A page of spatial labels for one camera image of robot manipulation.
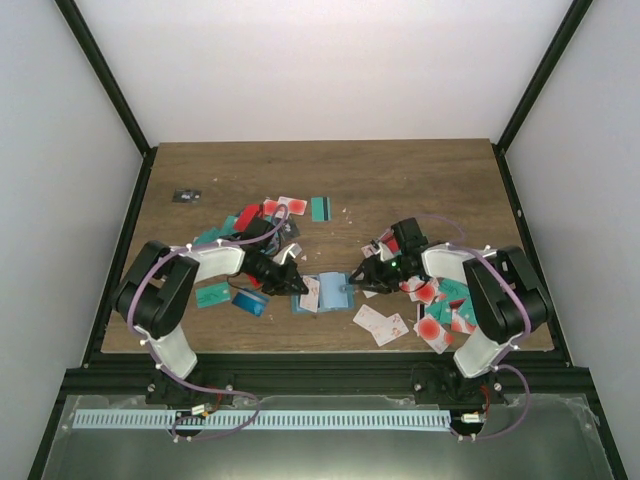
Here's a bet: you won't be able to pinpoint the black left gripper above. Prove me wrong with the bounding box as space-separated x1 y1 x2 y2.
247 256 309 296

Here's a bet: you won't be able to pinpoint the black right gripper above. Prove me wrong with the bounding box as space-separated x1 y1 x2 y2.
349 255 415 295

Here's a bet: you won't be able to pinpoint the white flower VIP card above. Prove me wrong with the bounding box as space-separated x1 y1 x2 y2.
299 276 320 313

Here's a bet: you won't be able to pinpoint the light blue card holder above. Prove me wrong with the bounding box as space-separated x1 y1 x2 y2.
291 272 355 314

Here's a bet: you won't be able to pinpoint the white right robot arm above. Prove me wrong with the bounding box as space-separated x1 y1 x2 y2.
349 217 555 403

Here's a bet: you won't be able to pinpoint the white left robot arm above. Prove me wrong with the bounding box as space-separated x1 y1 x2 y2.
112 239 308 404

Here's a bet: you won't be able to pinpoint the blue card left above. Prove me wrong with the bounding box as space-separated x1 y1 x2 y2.
232 289 269 317

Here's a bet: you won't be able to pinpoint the teal card with black stripe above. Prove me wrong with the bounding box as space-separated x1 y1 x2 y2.
311 196 331 222

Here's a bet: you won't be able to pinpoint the white card red circles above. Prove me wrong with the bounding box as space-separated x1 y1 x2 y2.
263 196 307 218

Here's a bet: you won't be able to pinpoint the white card large red circle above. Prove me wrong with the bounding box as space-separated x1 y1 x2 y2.
414 314 454 354

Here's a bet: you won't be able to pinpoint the small black card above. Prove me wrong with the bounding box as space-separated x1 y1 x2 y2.
172 189 202 204

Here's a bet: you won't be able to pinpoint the light blue slotted cable duct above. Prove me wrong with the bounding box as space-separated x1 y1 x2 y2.
72 409 451 432

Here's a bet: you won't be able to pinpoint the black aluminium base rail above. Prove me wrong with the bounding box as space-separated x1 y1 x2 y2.
144 351 506 407

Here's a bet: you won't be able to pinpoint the black frame post right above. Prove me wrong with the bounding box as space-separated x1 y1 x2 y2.
494 0 596 151

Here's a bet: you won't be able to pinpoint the black frame post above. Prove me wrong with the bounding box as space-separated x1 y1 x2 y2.
494 0 596 151
53 0 153 157

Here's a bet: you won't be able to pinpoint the black frame post left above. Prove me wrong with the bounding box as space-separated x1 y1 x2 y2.
53 0 153 157

